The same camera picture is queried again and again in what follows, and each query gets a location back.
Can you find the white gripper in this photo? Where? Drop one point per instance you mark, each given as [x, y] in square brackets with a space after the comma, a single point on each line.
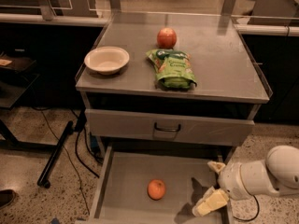
[230, 177]

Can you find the orange fruit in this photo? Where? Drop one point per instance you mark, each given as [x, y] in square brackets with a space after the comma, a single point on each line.
[156, 189]

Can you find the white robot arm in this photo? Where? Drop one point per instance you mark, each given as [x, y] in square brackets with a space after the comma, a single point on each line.
[277, 175]

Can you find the open middle drawer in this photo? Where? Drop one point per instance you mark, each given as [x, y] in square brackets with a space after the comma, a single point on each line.
[121, 195]

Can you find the closed top drawer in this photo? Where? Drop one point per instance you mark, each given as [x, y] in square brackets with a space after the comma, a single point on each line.
[196, 130]

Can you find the grey metal drawer cabinet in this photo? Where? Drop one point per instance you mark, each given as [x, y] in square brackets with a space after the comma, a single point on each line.
[229, 83]

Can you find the green snack bag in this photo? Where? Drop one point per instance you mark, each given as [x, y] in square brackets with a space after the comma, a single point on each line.
[173, 69]

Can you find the red apple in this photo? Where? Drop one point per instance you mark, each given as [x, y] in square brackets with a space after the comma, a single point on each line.
[166, 38]

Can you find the white bowl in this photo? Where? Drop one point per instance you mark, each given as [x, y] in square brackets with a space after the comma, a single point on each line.
[107, 60]

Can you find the black stand leg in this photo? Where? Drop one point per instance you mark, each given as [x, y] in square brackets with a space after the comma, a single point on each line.
[43, 180]

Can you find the dark shoe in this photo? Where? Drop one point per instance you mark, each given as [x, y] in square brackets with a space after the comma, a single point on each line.
[7, 196]

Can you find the dark side table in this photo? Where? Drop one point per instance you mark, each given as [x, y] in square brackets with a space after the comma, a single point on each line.
[15, 80]

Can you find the black drawer handle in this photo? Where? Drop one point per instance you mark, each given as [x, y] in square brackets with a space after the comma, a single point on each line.
[165, 129]

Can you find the grey rail barrier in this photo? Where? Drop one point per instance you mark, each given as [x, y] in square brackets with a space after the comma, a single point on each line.
[100, 12]

